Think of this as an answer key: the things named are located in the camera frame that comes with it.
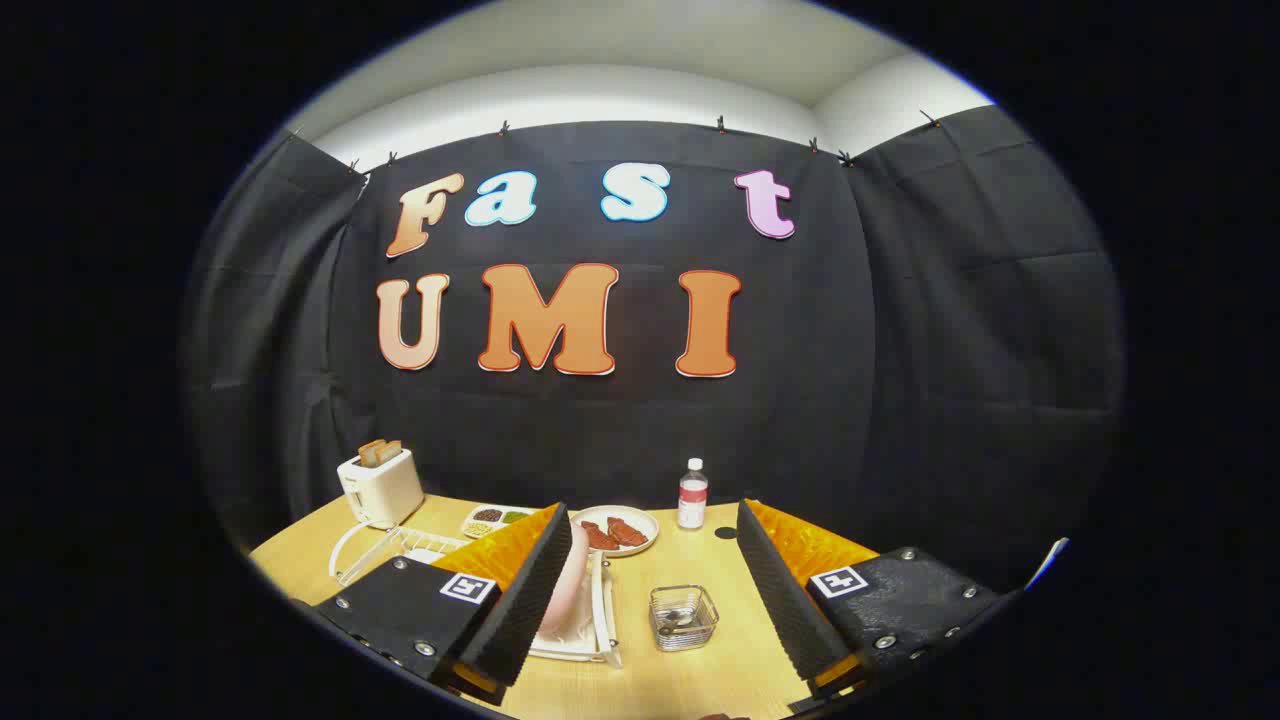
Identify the pink plate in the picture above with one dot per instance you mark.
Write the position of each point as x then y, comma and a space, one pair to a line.
565, 590

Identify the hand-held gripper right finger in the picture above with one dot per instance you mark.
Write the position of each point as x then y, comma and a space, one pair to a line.
790, 610

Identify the white divided dish with beans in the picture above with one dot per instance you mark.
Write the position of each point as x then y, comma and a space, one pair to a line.
490, 518

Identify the white panel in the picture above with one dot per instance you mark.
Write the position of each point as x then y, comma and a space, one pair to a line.
1050, 560

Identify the brown toast slice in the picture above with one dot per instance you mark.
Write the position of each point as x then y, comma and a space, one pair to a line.
368, 455
392, 449

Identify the white toaster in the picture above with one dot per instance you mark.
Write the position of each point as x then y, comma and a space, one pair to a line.
385, 495

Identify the white plate with meat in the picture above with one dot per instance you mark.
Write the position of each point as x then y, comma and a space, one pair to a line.
645, 522

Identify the red meat piece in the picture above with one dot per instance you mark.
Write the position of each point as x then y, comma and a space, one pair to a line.
598, 538
628, 532

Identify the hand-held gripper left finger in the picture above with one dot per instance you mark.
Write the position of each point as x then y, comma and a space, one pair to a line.
520, 610

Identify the clear water bottle red label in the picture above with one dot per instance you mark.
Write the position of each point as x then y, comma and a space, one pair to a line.
692, 495

